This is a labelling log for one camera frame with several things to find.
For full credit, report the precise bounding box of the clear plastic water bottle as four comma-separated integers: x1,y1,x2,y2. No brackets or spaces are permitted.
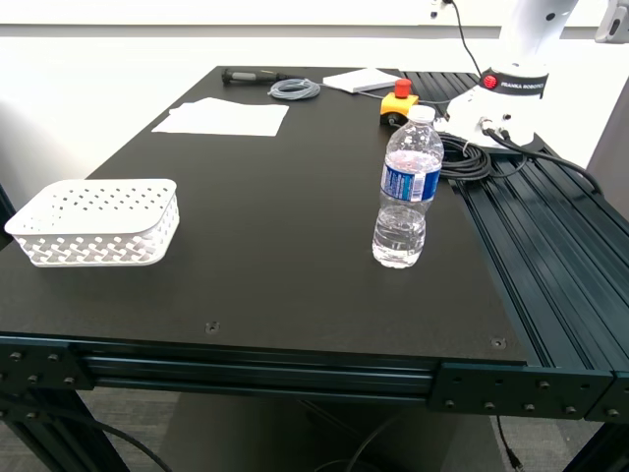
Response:
372,104,445,269

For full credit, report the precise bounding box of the white plastic woven basket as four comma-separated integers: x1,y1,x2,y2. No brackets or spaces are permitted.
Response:
3,178,181,268

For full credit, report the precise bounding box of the white paper sheet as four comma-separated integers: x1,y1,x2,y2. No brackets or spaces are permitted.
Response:
169,96,232,118
150,100,290,138

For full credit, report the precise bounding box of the yellow red emergency stop button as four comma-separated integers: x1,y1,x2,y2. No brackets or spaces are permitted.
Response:
378,78,421,128

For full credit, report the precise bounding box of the white booklet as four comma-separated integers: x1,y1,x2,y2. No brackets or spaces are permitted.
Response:
321,67,402,94

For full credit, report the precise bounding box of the black handheld enabling device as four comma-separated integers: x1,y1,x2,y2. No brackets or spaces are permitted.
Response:
220,68,306,88

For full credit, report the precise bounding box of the large grey box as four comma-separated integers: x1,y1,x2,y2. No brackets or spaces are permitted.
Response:
159,390,505,472

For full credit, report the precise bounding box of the grey cabinet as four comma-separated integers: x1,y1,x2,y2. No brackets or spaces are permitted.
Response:
586,77,629,213

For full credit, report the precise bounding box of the grey coiled cable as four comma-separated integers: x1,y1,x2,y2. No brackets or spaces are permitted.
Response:
267,78,453,105

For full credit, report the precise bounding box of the black coiled cable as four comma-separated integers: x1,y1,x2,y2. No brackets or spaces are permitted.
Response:
390,120,493,183

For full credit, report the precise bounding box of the black aluminium table frame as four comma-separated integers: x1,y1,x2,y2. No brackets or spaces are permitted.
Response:
0,71,629,472

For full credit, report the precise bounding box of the black cable to wall outlet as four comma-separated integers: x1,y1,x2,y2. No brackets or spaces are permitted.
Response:
443,0,484,76

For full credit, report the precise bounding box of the thick black robot base cable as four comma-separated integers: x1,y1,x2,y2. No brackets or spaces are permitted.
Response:
484,125,603,194

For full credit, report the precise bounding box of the cream wall cable trunking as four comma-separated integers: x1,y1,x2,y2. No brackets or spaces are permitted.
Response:
0,0,507,29

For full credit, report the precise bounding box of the black floor cable with plug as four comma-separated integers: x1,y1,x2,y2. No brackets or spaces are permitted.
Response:
494,415,525,472

